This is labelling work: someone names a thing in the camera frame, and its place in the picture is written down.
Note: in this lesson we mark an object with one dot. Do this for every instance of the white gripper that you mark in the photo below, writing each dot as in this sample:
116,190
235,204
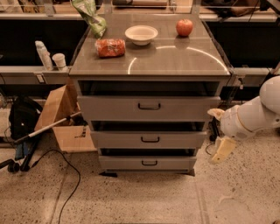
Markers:
232,122

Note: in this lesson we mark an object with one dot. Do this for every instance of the grey drawer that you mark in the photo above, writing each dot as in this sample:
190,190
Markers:
147,159
148,135
150,101

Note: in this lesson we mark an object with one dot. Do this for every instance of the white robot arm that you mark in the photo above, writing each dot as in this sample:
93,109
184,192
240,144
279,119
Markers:
243,121

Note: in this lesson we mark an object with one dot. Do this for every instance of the grey drawer cabinet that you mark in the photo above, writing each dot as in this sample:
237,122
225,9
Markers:
167,57

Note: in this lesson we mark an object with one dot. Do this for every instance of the grey bottom drawer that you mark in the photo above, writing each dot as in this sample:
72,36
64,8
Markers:
147,159

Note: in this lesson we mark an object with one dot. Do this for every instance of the grey top drawer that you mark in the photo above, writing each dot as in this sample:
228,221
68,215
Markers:
150,101

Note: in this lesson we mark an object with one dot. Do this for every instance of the red apple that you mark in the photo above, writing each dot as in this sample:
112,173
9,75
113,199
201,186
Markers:
184,27

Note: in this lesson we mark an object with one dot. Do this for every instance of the white bowl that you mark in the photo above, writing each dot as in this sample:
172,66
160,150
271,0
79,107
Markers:
141,35

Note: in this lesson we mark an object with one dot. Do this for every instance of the orange snack bag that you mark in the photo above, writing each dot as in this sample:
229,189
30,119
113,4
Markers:
107,48

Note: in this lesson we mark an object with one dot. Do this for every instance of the brown cardboard box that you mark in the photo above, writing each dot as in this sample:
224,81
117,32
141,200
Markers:
62,114

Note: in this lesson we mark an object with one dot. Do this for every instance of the white paper cup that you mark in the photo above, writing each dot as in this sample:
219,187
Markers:
60,61

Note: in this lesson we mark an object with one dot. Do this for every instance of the green chip bag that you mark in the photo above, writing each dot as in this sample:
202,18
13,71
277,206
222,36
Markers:
87,10

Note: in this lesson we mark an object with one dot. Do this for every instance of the white bottle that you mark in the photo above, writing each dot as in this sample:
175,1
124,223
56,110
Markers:
44,55

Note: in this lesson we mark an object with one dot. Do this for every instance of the white and black pole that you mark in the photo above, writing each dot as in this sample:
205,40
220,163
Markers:
35,133

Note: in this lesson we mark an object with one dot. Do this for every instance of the black backpack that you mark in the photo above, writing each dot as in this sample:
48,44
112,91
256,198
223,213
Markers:
24,114

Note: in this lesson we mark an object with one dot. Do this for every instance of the black headphones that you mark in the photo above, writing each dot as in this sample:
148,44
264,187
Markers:
11,165

